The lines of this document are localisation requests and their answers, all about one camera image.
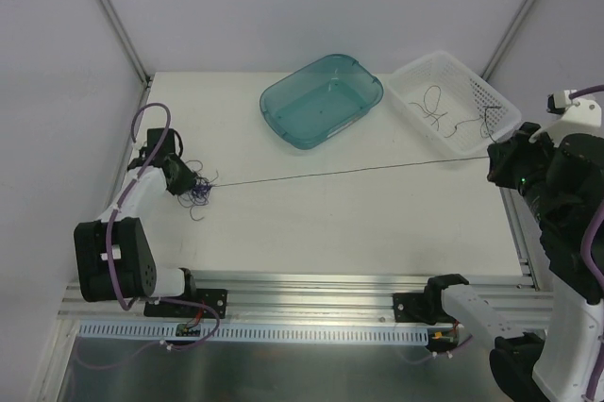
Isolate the thin black cable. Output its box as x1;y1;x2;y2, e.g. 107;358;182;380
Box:
211;154;492;189
408;84;504;142

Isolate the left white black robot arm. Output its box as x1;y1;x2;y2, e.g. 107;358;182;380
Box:
74;128;198;316

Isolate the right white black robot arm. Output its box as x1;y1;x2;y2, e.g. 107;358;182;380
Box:
422;85;603;401

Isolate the white perforated plastic basket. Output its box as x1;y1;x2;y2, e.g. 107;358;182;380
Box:
385;51;522;158

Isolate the teal transparent plastic tub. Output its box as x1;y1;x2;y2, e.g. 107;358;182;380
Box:
260;54;384;150

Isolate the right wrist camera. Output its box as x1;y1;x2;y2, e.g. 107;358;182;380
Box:
546;90;574;116

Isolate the right aluminium frame post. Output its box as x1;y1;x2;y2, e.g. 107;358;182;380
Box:
480;0;539;81

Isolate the aluminium frame post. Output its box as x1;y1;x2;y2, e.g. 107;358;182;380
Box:
480;0;539;81
95;0;152;86

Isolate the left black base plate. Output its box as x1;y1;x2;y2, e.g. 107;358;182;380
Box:
143;288;228;319

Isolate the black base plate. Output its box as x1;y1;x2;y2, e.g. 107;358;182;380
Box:
143;288;228;319
392;293;455;326

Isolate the aluminium mounting rail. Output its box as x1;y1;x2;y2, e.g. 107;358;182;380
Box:
59;270;556;323

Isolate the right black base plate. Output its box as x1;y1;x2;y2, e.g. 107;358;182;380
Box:
392;293;455;326

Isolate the white slotted cable duct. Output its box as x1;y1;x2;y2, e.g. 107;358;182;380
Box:
78;321;428;346

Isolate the left aluminium frame post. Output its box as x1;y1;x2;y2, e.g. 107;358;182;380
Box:
95;0;152;86

